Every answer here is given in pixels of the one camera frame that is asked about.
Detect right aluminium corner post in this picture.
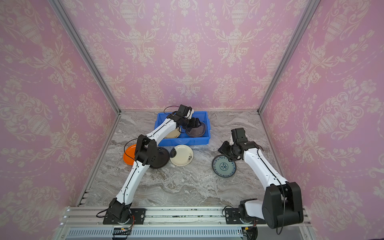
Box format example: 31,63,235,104
258,0,321,116

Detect blue patterned porcelain plate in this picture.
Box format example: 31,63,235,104
212,155,237,178

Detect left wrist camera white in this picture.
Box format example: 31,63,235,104
185,107,194,119

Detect cream plate with flowers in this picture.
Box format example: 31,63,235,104
170,145,194,167

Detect aluminium corner post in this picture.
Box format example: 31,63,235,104
258,0,321,116
48,0,121,115

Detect orange plate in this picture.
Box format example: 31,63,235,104
123,145,136,166

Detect small circuit board with wires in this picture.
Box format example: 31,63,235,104
112,227,133,240

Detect left aluminium corner post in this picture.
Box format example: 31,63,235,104
48,0,121,115

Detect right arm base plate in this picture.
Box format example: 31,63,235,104
222,206,266,225

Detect blue plastic bin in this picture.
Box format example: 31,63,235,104
158,111,211,147

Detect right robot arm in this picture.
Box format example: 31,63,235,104
218,128,304,229

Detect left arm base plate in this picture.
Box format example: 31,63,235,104
103,208,146,226

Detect brownish glass plate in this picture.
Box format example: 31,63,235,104
186,122,207,138

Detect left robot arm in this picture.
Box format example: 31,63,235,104
96,105,201,225

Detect black round plate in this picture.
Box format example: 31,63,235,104
150,147,170,169

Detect cream plate with characters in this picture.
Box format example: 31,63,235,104
165,128,181,139

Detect aluminium mounting rail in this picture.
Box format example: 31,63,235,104
54,206,317,240

